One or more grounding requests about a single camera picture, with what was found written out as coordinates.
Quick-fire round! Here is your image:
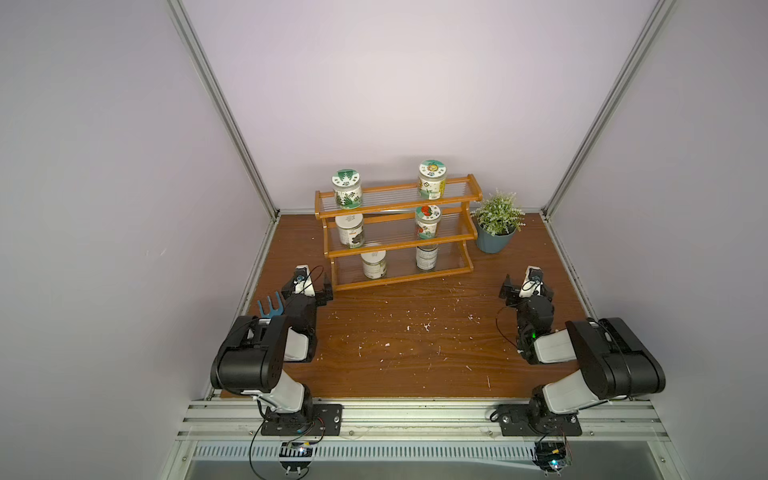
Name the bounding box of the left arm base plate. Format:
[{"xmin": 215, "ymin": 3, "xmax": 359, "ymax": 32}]
[{"xmin": 260, "ymin": 403, "xmax": 343, "ymax": 437}]

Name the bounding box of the jar with plain white lid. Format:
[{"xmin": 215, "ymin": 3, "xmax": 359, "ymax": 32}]
[{"xmin": 335, "ymin": 214, "xmax": 365, "ymax": 249}]

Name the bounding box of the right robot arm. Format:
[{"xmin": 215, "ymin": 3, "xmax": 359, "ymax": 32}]
[{"xmin": 499, "ymin": 266, "xmax": 666, "ymax": 434}]

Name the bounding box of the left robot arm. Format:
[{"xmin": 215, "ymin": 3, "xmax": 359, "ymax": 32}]
[{"xmin": 210, "ymin": 279, "xmax": 333, "ymax": 425}]

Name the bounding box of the controller board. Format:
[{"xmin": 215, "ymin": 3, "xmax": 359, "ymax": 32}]
[
  {"xmin": 533, "ymin": 441, "xmax": 571, "ymax": 475},
  {"xmin": 278, "ymin": 441, "xmax": 315, "ymax": 479}
]

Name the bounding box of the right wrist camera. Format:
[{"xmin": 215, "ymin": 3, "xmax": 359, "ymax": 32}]
[{"xmin": 520, "ymin": 266, "xmax": 546, "ymax": 298}]

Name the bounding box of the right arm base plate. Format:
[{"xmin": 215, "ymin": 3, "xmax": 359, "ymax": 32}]
[{"xmin": 490, "ymin": 404, "xmax": 583, "ymax": 437}]

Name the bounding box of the jar with red strawberry lid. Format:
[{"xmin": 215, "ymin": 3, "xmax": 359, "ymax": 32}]
[{"xmin": 415, "ymin": 205, "xmax": 442, "ymax": 239}]

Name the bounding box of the aluminium front rail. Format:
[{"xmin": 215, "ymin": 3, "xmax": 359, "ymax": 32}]
[{"xmin": 176, "ymin": 399, "xmax": 669, "ymax": 463}]

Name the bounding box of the jar with green leaf lid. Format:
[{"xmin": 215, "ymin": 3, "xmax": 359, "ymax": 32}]
[{"xmin": 332, "ymin": 169, "xmax": 363, "ymax": 209}]

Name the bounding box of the right aluminium corner post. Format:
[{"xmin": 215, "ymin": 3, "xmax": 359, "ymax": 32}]
[{"xmin": 541, "ymin": 0, "xmax": 677, "ymax": 220}]

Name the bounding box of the jar with sunflower lid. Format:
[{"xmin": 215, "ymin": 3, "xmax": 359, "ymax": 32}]
[{"xmin": 418, "ymin": 159, "xmax": 447, "ymax": 200}]

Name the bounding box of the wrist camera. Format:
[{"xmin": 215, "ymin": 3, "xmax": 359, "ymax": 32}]
[
  {"xmin": 293, "ymin": 265, "xmax": 315, "ymax": 297},
  {"xmin": 520, "ymin": 266, "xmax": 546, "ymax": 298}
]

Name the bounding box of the aluminium corner post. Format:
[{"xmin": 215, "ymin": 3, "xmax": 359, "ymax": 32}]
[
  {"xmin": 541, "ymin": 0, "xmax": 677, "ymax": 220},
  {"xmin": 166, "ymin": 0, "xmax": 280, "ymax": 223}
]

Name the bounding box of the right controller board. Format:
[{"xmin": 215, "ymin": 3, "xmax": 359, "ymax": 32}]
[{"xmin": 533, "ymin": 441, "xmax": 571, "ymax": 475}]

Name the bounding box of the left controller board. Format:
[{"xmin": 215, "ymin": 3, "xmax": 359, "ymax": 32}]
[{"xmin": 278, "ymin": 441, "xmax": 315, "ymax": 479}]

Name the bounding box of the left aluminium corner post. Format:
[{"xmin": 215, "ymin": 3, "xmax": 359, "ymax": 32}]
[{"xmin": 166, "ymin": 0, "xmax": 280, "ymax": 223}]

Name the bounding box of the blue garden hand rake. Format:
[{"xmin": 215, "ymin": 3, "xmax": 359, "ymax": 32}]
[{"xmin": 257, "ymin": 291, "xmax": 285, "ymax": 319}]

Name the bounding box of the potted green plant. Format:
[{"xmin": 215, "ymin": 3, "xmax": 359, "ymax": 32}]
[{"xmin": 471, "ymin": 191, "xmax": 525, "ymax": 254}]

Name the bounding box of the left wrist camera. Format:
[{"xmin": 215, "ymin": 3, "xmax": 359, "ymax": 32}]
[{"xmin": 293, "ymin": 265, "xmax": 315, "ymax": 297}]

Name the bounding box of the wooden three-tier shelf rack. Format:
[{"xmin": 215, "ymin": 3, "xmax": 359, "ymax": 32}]
[{"xmin": 314, "ymin": 174, "xmax": 483, "ymax": 291}]

